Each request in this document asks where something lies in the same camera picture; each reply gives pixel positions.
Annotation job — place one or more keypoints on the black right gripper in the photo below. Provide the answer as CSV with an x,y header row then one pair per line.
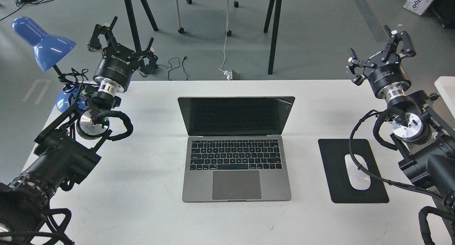
x,y
386,69

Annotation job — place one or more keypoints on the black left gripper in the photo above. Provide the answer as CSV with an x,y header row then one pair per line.
x,y
116,67

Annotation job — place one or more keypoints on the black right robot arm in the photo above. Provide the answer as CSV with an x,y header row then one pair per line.
x,y
409,126

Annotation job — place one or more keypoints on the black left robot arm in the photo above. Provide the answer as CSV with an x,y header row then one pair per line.
x,y
67,148

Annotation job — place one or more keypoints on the black trestle table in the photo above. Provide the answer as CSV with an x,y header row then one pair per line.
x,y
200,19

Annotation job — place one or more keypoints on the white side table corner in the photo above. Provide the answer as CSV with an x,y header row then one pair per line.
x,y
446,87

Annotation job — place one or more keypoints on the blue desk lamp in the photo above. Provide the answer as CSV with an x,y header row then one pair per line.
x,y
48,50

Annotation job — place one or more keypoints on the black mouse pad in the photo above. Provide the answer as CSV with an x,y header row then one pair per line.
x,y
346,182

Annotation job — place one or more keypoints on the white power adapter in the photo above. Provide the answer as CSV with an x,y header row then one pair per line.
x,y
232,75

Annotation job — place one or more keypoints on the white computer mouse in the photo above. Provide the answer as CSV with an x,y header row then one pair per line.
x,y
358,179

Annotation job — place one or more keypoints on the grey open laptop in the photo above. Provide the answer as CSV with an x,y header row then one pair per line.
x,y
235,148

